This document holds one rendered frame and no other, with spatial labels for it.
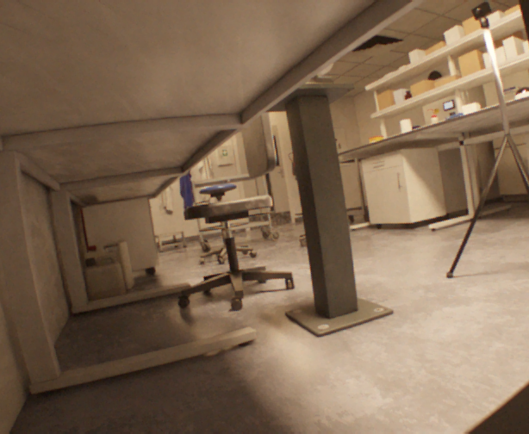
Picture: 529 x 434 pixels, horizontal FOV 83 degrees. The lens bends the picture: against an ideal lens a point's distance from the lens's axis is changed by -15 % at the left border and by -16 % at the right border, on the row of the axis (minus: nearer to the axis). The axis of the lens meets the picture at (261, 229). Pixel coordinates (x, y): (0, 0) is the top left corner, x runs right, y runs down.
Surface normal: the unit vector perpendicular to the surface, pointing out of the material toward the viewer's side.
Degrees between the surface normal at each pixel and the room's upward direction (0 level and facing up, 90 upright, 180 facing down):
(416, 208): 90
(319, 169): 90
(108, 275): 91
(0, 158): 90
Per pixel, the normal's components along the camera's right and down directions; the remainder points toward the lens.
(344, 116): 0.39, 0.00
